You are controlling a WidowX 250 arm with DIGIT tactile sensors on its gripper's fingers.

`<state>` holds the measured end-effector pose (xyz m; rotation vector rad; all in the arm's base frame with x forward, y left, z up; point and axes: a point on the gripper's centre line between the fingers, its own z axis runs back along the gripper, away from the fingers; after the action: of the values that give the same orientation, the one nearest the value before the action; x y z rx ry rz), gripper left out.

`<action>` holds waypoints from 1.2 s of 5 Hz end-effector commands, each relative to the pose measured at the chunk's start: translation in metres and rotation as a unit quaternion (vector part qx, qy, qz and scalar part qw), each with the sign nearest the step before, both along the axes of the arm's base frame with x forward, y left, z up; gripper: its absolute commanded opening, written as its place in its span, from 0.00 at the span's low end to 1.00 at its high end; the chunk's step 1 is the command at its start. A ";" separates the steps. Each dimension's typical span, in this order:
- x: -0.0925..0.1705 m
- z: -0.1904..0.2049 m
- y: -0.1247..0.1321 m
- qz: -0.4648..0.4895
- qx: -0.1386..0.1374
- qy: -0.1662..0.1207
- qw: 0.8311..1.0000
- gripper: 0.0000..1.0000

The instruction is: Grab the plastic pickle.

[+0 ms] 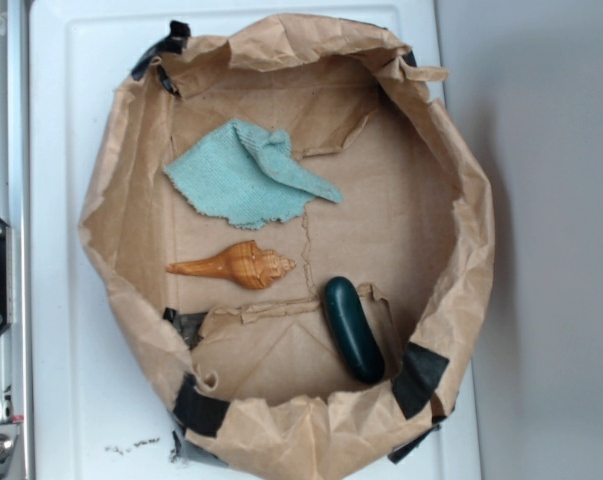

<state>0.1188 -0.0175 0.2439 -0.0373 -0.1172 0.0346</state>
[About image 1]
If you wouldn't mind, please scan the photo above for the orange conch seashell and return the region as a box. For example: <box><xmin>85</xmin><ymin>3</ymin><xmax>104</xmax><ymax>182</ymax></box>
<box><xmin>166</xmin><ymin>240</ymin><xmax>296</xmax><ymax>290</ymax></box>

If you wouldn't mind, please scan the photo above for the light blue cloth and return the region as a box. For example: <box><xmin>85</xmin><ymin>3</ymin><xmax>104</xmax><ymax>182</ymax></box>
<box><xmin>164</xmin><ymin>119</ymin><xmax>342</xmax><ymax>230</ymax></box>

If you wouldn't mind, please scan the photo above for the brown paper lined bin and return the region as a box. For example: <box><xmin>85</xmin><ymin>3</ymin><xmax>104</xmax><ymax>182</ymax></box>
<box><xmin>79</xmin><ymin>14</ymin><xmax>494</xmax><ymax>479</ymax></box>

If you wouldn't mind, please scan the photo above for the white plastic tray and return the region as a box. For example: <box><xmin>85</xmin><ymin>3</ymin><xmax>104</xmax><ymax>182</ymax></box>
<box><xmin>26</xmin><ymin>3</ymin><xmax>484</xmax><ymax>480</ymax></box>

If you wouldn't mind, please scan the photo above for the aluminium frame rail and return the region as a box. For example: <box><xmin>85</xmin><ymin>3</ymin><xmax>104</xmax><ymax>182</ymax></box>
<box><xmin>0</xmin><ymin>1</ymin><xmax>35</xmax><ymax>479</ymax></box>

